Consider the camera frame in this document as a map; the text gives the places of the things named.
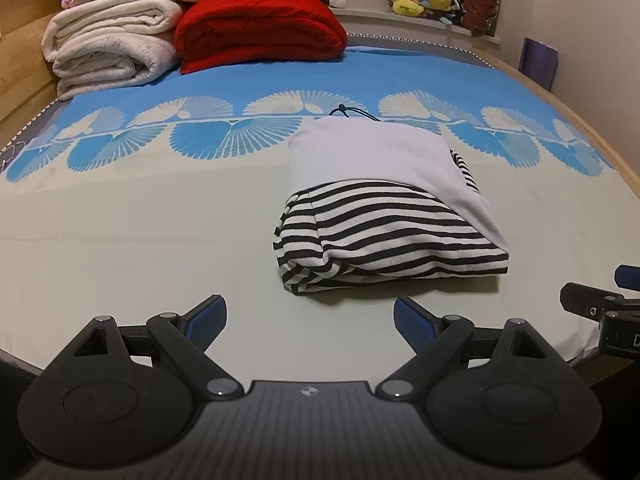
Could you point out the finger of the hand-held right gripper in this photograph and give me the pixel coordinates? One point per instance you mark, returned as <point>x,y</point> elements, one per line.
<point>629,275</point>
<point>585,300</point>

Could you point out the wooden bed frame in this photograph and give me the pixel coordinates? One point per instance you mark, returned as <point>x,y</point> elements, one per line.
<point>22,35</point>

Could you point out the blue patterned bed sheet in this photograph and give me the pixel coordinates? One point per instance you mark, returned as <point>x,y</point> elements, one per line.
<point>150,220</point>

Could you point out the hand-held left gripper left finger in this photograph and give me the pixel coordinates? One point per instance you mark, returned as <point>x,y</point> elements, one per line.
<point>207,322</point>

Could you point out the cream folded blanket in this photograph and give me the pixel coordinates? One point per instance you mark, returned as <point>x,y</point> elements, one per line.
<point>110,40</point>

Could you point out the purple board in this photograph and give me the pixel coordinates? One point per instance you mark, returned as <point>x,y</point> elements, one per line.
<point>539,62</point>

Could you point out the red folded blanket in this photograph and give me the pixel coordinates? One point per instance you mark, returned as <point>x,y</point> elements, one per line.
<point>257,30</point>

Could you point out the black white striped hoodie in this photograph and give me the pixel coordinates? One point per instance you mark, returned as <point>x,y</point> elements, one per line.
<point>380,210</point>

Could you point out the maroon cushion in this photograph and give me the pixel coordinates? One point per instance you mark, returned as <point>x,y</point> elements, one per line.
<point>480,5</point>

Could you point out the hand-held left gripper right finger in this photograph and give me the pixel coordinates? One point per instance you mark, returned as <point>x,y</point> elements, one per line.
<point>412,322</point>

